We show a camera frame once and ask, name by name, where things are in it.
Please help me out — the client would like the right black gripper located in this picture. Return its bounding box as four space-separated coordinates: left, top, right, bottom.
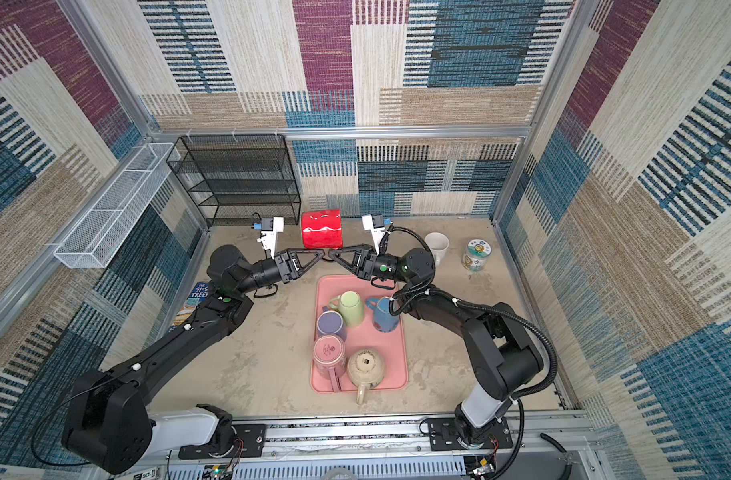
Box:
328 243 411 284

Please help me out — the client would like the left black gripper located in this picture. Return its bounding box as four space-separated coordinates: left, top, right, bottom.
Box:
235 251 322 300

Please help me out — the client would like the red ceramic mug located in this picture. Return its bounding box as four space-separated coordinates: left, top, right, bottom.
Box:
301 209 343 249

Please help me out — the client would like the light green ceramic mug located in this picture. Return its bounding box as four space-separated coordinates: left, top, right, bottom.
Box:
328 291 365 328

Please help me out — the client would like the white ceramic mug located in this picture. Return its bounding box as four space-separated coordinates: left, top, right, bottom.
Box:
425 232 451 266

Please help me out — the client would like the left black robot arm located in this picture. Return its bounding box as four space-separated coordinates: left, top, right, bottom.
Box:
61 245 324 474

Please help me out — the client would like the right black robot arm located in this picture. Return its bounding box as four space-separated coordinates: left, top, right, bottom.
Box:
329 244 557 446

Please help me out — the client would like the purple ceramic mug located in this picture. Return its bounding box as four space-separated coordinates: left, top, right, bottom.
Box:
315 307 346 341

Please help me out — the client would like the blue dotted ceramic mug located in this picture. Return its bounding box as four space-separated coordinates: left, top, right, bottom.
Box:
365 297 401 333

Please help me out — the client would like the pink ghost pattern mug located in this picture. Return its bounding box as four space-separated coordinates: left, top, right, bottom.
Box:
312 334 347 393

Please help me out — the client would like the pink plastic tray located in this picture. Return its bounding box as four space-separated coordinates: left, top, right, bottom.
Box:
308 275 409 391

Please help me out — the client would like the blue treehouse paperback book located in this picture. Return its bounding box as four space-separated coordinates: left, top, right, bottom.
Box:
171 282 209 327

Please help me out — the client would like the green lidded yogurt cup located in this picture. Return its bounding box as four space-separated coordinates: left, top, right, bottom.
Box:
461 239 491 272

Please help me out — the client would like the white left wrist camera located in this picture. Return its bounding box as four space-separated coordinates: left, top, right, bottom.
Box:
251 213 284 258

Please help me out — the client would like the black wire mesh shelf rack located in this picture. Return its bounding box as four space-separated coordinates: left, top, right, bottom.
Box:
166 134 301 227

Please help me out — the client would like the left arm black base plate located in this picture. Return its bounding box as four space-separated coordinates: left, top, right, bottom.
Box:
177 424 267 460

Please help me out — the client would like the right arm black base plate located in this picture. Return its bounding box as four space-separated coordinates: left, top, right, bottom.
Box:
419 417 515 451

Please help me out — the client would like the white wire mesh basket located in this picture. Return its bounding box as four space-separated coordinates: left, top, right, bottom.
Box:
53 143 173 269

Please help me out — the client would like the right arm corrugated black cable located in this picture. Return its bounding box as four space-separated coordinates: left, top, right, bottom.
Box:
388 226 573 480

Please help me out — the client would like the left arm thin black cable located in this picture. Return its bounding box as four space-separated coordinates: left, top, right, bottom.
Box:
30 377 102 468

